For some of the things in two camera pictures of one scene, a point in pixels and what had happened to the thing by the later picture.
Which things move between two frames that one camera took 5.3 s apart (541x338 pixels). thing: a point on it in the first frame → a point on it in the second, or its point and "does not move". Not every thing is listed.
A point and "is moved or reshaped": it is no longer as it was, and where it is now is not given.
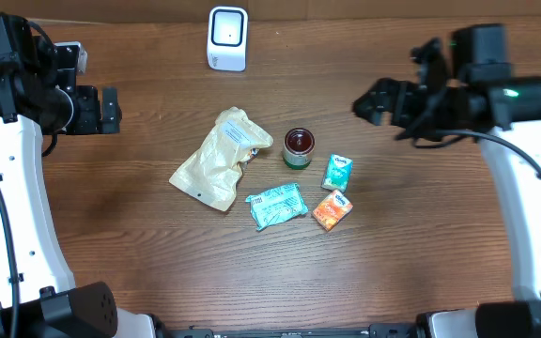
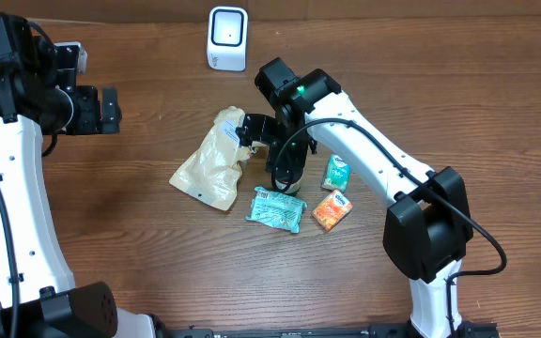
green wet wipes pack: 275,205 is moved or reshaped
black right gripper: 379,101 → 289,160
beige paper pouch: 212,172 does not move
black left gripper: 89,98 does not move
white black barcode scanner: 226,38 does not move
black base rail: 373,330 does not move
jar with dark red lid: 298,146 is moved or reshaped
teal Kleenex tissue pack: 337,173 does not move
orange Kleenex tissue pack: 332,210 does not move
